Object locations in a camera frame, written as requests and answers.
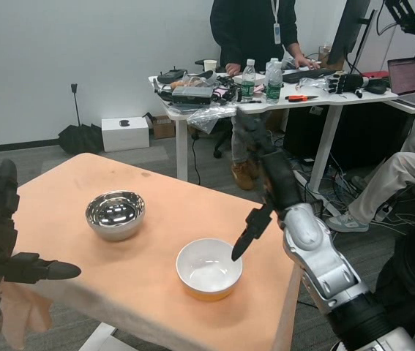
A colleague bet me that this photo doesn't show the black keyboard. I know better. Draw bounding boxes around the black keyboard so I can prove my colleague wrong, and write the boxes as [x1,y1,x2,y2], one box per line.
[282,68,334,84]

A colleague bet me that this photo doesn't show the black office chair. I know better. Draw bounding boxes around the black office chair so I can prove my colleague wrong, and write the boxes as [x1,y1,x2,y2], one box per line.
[212,127,233,159]

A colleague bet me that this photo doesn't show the white power strip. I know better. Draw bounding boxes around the white power strip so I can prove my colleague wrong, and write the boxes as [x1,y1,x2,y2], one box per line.
[373,204,395,220]

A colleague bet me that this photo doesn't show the white orange plastic bowl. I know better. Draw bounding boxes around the white orange plastic bowl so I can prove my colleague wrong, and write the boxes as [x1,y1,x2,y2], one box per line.
[176,238,244,302]

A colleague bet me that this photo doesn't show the black spare robot hand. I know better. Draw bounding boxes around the black spare robot hand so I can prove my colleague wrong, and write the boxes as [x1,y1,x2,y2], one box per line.
[326,72,369,99]

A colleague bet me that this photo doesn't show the white desk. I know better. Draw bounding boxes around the white desk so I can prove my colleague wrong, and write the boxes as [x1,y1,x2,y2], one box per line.
[147,71,400,216]
[382,97,415,127]

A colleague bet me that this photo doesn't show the seated person beige trousers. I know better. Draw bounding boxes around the seated person beige trousers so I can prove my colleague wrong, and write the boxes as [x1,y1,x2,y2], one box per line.
[326,137,415,233]

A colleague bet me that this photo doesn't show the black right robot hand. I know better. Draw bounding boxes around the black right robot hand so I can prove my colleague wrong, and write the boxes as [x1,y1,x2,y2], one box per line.
[231,107,305,263]

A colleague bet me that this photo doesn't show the white lanyard badge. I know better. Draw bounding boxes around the white lanyard badge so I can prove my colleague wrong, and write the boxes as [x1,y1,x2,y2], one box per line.
[269,0,283,45]

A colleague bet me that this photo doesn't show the grey flat device box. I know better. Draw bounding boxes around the grey flat device box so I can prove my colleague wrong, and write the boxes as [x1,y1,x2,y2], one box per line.
[171,86,214,106]

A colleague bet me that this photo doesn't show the grey open laptop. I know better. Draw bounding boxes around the grey open laptop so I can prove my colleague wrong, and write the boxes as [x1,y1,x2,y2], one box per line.
[386,58,415,112]

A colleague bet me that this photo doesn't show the black remote controller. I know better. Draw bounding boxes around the black remote controller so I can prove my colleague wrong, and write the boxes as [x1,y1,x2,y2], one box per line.
[157,67,189,84]

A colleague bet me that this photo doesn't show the orange tablecloth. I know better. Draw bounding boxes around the orange tablecloth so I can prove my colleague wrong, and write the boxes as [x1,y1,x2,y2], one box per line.
[0,152,302,351]

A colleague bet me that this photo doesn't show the white black headset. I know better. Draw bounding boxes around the white black headset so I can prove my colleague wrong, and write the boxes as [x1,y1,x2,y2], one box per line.
[187,71,217,87]

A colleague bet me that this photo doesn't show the black monitor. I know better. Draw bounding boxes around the black monitor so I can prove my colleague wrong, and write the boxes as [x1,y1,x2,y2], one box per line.
[326,0,376,70]

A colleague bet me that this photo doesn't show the white table frame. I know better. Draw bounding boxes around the white table frame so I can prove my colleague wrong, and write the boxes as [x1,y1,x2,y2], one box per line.
[78,323,116,351]

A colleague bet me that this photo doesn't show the black tripod stand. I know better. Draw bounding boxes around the black tripod stand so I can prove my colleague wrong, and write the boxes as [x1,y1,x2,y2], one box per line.
[70,83,83,127]

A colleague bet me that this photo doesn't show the shiny steel bowl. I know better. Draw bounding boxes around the shiny steel bowl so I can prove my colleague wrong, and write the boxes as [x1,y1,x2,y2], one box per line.
[84,189,147,242]

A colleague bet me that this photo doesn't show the standing person in black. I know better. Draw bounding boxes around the standing person in black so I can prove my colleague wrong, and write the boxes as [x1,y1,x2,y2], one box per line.
[209,0,321,191]

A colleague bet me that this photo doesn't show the brown cardboard box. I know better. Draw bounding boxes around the brown cardboard box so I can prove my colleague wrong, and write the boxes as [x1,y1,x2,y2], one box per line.
[151,115,176,140]

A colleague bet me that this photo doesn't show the white cardboard product box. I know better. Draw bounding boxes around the white cardboard product box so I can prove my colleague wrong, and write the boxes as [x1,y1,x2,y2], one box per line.
[100,116,151,153]

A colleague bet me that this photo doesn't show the clear plastic bag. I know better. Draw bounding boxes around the clear plastic bag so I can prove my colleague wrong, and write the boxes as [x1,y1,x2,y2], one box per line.
[186,105,238,133]

